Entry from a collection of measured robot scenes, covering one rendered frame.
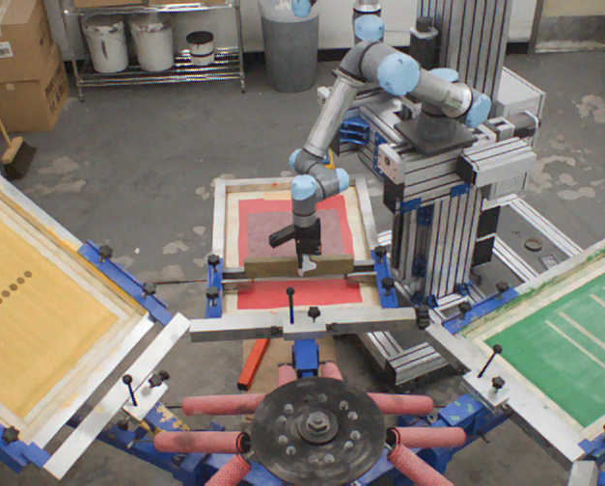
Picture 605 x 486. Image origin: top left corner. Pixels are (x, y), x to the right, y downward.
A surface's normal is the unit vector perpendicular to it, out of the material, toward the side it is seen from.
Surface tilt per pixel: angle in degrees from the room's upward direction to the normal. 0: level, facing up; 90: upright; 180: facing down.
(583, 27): 90
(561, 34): 90
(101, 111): 0
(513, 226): 0
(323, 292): 0
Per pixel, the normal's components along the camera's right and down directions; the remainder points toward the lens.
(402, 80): 0.48, 0.49
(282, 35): -0.27, 0.66
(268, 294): -0.01, -0.77
